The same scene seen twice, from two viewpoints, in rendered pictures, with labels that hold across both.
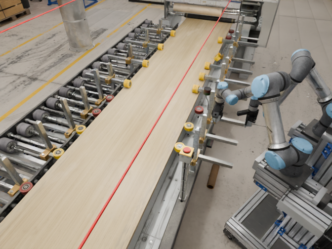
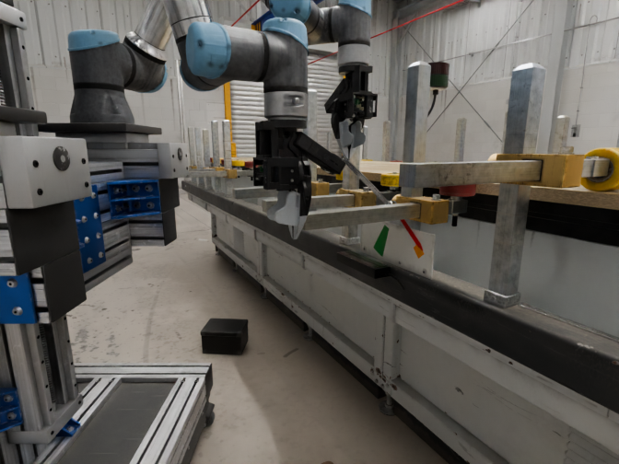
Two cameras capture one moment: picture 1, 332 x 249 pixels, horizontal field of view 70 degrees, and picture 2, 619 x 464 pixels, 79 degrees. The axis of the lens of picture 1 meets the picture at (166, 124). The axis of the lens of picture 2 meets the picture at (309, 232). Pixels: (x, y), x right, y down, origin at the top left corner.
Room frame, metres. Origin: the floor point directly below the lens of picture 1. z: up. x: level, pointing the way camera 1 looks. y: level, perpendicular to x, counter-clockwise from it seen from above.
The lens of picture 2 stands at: (2.03, -1.20, 0.98)
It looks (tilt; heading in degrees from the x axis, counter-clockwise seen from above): 13 degrees down; 131
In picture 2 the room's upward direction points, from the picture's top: straight up
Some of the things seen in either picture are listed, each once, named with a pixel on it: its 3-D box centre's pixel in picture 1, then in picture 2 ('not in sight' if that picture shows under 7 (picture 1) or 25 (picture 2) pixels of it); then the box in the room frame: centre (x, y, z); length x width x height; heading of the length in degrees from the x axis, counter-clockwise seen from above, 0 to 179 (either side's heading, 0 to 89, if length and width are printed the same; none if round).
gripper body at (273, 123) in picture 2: (251, 114); (283, 156); (1.55, -0.73, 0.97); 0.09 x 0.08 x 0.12; 69
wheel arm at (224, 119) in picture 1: (219, 118); (391, 213); (1.64, -0.49, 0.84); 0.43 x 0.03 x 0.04; 69
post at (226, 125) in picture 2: not in sight; (227, 163); (0.23, 0.14, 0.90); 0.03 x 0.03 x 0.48; 69
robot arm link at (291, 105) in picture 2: (253, 106); (286, 108); (1.56, -0.72, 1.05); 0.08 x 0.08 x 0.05
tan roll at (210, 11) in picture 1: (210, 11); not in sight; (4.03, -0.70, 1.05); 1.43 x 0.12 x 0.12; 69
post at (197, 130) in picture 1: (194, 151); (309, 162); (1.17, -0.21, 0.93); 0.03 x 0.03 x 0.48; 69
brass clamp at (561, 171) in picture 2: not in sight; (530, 168); (1.89, -0.48, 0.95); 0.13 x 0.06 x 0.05; 159
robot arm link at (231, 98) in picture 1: (231, 97); (310, 25); (1.39, -0.47, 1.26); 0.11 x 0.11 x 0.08; 23
